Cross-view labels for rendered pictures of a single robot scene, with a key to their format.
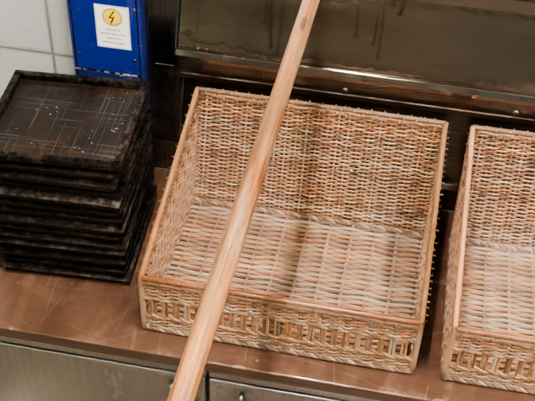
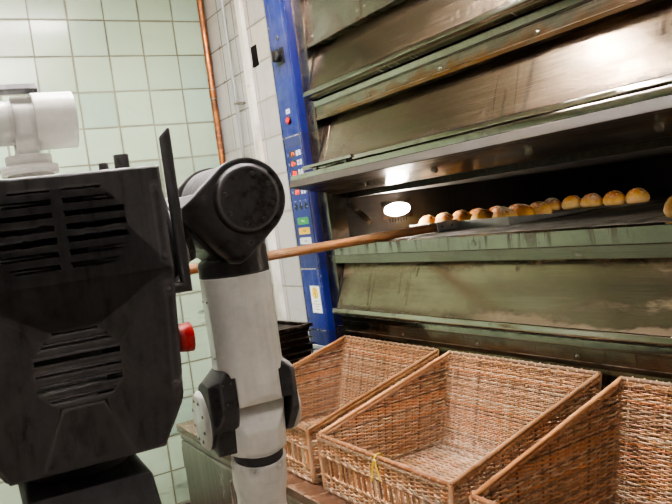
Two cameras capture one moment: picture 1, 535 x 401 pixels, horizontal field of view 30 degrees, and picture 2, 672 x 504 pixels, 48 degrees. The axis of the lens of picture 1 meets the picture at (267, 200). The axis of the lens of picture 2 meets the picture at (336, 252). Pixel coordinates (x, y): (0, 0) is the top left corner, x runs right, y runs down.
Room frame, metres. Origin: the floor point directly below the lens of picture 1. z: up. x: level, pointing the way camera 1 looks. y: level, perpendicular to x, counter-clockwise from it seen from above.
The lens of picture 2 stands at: (0.08, -1.92, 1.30)
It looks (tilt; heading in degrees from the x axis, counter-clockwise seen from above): 3 degrees down; 51
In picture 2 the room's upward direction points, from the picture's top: 8 degrees counter-clockwise
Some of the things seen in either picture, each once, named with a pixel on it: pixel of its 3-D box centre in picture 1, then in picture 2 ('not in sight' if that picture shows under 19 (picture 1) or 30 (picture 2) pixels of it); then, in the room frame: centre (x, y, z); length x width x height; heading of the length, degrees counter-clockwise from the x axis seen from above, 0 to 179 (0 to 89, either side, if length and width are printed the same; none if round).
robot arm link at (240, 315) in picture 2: not in sight; (243, 358); (0.59, -1.08, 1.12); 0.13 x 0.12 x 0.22; 165
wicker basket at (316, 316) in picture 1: (298, 222); (332, 398); (1.50, -0.07, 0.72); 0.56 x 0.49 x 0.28; 81
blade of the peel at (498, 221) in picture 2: not in sight; (493, 218); (2.25, -0.18, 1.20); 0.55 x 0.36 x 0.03; 80
